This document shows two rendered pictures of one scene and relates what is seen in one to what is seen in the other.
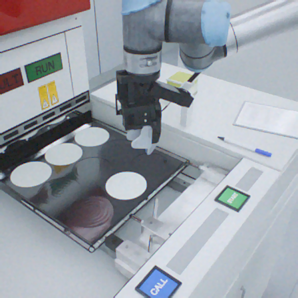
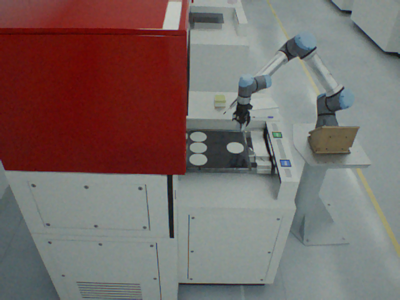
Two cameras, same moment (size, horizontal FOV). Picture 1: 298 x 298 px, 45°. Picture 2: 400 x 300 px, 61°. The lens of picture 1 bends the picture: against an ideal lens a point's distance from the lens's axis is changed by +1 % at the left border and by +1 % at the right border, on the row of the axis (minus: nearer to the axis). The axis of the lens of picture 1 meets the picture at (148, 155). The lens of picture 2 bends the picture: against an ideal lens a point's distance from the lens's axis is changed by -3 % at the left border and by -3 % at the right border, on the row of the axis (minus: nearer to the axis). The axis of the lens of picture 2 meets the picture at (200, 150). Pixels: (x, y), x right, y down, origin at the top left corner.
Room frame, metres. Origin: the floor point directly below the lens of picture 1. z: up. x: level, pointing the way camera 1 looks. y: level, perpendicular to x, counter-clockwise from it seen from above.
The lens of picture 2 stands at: (-0.50, 1.27, 2.19)
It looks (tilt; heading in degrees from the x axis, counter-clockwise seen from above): 39 degrees down; 321
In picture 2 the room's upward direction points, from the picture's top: 2 degrees clockwise
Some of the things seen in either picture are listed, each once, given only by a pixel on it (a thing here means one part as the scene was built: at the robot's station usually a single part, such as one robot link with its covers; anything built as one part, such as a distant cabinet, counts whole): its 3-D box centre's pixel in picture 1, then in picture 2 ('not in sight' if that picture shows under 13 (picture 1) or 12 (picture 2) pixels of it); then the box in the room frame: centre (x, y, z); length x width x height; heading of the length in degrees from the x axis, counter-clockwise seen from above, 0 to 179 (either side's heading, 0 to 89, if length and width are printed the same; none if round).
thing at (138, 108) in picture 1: (139, 97); (242, 111); (0.67, 0.02, 1.13); 0.09 x 0.08 x 0.12; 110
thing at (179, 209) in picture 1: (179, 221); (259, 151); (0.57, -0.07, 0.87); 0.36 x 0.08 x 0.03; 142
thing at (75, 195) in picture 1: (92, 169); (216, 148); (0.72, 0.15, 0.90); 0.34 x 0.34 x 0.01; 52
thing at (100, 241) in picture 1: (146, 199); (247, 149); (0.60, 0.00, 0.90); 0.38 x 0.01 x 0.01; 142
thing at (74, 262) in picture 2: not in sight; (124, 225); (0.91, 0.71, 0.41); 0.82 x 0.71 x 0.82; 142
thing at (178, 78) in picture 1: (181, 87); (219, 101); (0.99, -0.10, 1.00); 0.07 x 0.07 x 0.07; 56
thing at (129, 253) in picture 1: (136, 257); (264, 165); (0.44, 0.02, 0.89); 0.08 x 0.03 x 0.03; 52
